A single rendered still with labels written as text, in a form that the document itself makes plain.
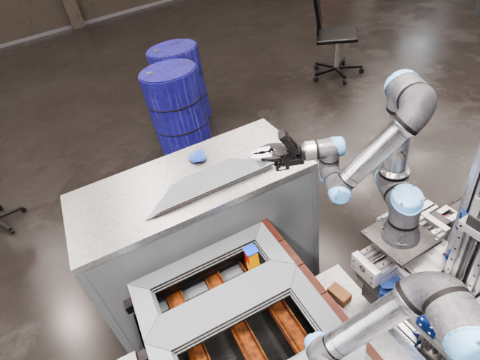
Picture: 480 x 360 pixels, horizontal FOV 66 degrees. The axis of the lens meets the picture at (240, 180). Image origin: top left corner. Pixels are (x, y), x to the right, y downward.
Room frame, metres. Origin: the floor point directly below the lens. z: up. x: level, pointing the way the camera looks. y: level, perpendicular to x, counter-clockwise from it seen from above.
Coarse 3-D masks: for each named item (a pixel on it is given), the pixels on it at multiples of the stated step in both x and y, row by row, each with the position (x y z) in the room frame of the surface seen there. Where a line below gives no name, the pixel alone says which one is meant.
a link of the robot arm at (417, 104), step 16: (400, 96) 1.05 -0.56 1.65; (416, 96) 1.00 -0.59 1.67; (432, 96) 0.99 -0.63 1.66; (400, 112) 1.00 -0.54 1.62; (416, 112) 0.96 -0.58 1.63; (432, 112) 0.97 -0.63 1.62; (400, 128) 0.96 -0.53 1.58; (416, 128) 0.94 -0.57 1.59; (368, 144) 1.02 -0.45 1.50; (384, 144) 0.97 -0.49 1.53; (400, 144) 0.96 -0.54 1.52; (352, 160) 1.02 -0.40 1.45; (368, 160) 0.97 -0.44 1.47; (336, 176) 1.01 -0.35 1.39; (352, 176) 0.97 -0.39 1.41; (336, 192) 0.96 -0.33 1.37
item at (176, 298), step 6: (174, 294) 1.16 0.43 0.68; (180, 294) 1.15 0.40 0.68; (168, 300) 1.10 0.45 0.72; (174, 300) 1.12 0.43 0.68; (180, 300) 1.12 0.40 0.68; (174, 306) 1.09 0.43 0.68; (198, 348) 0.85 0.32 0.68; (204, 348) 0.83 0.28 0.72; (192, 354) 0.83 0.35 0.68; (198, 354) 0.83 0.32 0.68; (204, 354) 0.82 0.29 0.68
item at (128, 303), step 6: (234, 258) 1.25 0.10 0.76; (240, 258) 1.26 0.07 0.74; (222, 264) 1.23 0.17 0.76; (228, 264) 1.24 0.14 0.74; (210, 270) 1.21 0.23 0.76; (216, 270) 1.22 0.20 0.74; (198, 276) 1.19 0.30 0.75; (204, 276) 1.20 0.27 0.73; (186, 282) 1.16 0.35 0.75; (192, 282) 1.17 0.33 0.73; (174, 288) 1.14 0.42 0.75; (180, 288) 1.15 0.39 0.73; (156, 294) 1.11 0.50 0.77; (162, 294) 1.12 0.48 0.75; (168, 294) 1.13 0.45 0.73; (126, 300) 1.11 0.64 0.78; (126, 306) 1.07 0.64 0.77; (132, 306) 1.07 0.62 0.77; (132, 312) 1.07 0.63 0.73
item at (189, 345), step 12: (228, 252) 1.23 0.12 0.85; (240, 252) 1.23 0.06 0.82; (204, 264) 1.18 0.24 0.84; (216, 264) 1.19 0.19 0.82; (180, 276) 1.14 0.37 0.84; (192, 276) 1.14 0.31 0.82; (156, 288) 1.10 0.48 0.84; (168, 288) 1.10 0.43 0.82; (156, 300) 1.04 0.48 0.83; (276, 300) 0.93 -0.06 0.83; (252, 312) 0.89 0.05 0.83; (228, 324) 0.85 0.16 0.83; (312, 324) 0.79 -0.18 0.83; (204, 336) 0.81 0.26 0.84; (180, 348) 0.78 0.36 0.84; (192, 348) 0.79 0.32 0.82
